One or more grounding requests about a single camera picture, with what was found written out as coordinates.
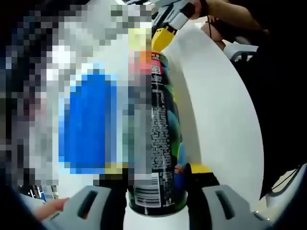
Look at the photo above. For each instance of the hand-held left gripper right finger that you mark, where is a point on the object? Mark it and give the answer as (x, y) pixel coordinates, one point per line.
(216, 210)

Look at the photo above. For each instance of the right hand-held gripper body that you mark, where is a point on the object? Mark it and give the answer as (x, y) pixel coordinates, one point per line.
(172, 4)

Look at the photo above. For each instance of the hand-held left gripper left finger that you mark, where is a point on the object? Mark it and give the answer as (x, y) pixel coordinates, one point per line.
(79, 213)

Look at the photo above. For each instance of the black chip container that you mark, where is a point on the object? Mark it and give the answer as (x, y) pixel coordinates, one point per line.
(165, 124)

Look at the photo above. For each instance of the person's right hand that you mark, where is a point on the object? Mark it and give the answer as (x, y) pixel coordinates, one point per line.
(199, 8)

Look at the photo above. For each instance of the person's left hand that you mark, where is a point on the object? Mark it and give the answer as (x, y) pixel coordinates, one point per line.
(52, 209)

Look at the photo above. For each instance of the white chair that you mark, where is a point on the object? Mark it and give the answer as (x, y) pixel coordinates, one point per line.
(239, 48)

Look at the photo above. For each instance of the person's black clothing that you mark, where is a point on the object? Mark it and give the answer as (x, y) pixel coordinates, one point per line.
(283, 95)

